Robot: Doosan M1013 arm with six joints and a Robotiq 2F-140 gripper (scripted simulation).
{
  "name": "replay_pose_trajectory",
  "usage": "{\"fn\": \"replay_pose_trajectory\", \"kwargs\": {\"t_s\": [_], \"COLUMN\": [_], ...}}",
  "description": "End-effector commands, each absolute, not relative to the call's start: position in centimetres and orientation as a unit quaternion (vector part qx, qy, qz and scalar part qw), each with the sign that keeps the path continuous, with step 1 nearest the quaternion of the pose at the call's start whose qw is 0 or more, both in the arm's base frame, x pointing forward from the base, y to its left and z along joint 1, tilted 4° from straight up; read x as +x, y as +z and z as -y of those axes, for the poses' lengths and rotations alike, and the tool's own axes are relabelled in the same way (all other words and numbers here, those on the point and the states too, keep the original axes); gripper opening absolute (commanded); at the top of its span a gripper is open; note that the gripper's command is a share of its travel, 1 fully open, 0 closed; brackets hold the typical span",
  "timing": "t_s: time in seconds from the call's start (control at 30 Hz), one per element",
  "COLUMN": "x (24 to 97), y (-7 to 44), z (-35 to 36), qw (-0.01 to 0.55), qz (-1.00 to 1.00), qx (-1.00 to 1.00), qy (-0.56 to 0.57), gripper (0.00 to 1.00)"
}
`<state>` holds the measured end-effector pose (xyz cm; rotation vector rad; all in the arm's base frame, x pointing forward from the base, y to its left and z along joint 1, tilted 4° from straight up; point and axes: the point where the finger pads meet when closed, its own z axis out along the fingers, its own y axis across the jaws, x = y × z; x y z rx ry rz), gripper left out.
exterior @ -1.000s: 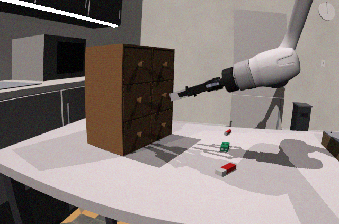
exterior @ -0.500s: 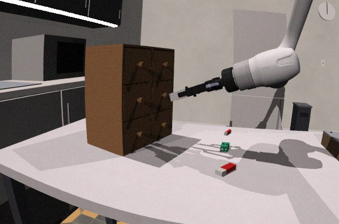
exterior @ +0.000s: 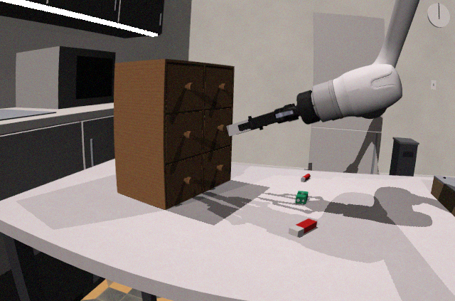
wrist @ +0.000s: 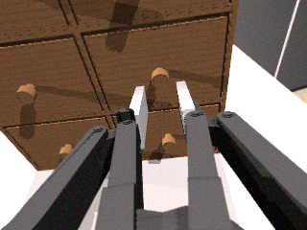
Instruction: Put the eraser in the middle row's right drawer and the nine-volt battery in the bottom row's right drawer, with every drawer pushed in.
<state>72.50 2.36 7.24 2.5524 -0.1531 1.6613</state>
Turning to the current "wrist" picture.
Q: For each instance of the brown small chest of drawers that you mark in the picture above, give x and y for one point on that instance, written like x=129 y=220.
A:
x=78 y=31

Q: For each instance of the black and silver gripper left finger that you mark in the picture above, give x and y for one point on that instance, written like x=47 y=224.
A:
x=63 y=199

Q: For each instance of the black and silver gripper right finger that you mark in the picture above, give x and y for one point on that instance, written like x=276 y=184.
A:
x=274 y=181

